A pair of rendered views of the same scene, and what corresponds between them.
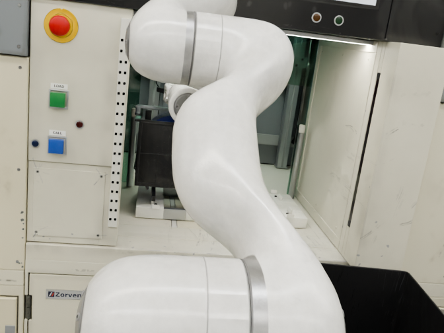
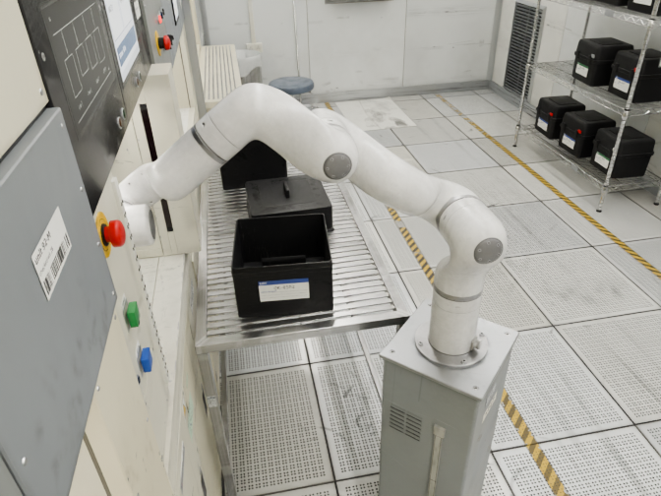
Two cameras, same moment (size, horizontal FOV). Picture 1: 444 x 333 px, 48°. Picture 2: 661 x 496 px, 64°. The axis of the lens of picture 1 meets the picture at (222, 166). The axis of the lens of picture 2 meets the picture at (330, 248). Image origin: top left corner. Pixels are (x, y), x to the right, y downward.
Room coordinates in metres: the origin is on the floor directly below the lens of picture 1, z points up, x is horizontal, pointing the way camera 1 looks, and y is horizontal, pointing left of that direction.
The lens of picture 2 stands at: (0.72, 1.03, 1.74)
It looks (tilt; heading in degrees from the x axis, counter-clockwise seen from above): 33 degrees down; 269
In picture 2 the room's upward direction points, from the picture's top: 2 degrees counter-clockwise
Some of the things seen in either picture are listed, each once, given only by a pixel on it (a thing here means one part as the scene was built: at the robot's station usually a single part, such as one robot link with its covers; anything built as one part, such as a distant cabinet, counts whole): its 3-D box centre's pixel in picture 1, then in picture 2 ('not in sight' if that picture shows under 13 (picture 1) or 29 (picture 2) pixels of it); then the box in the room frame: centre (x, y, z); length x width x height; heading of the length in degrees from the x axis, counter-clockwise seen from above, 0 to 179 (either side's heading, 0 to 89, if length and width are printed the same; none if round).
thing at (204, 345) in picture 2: not in sight; (286, 297); (0.88, -0.73, 0.38); 1.30 x 0.60 x 0.76; 99
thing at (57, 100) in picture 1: (58, 99); (131, 314); (1.04, 0.36, 1.20); 0.03 x 0.02 x 0.03; 99
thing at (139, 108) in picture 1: (176, 137); not in sight; (1.38, 0.14, 1.08); 0.24 x 0.20 x 0.32; 99
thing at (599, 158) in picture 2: not in sight; (621, 152); (-1.29, -2.26, 0.31); 0.30 x 0.28 x 0.26; 97
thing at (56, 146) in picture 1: (56, 145); (144, 360); (1.04, 0.36, 1.10); 0.03 x 0.02 x 0.03; 99
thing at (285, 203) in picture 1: (263, 206); not in sight; (1.42, -0.14, 0.89); 0.22 x 0.21 x 0.04; 9
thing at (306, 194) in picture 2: not in sight; (287, 201); (0.85, -0.73, 0.83); 0.29 x 0.29 x 0.13; 10
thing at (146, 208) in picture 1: (173, 199); not in sight; (1.38, 0.13, 0.89); 0.22 x 0.21 x 0.04; 9
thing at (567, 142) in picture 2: not in sight; (585, 133); (-1.21, -2.61, 0.31); 0.30 x 0.28 x 0.26; 99
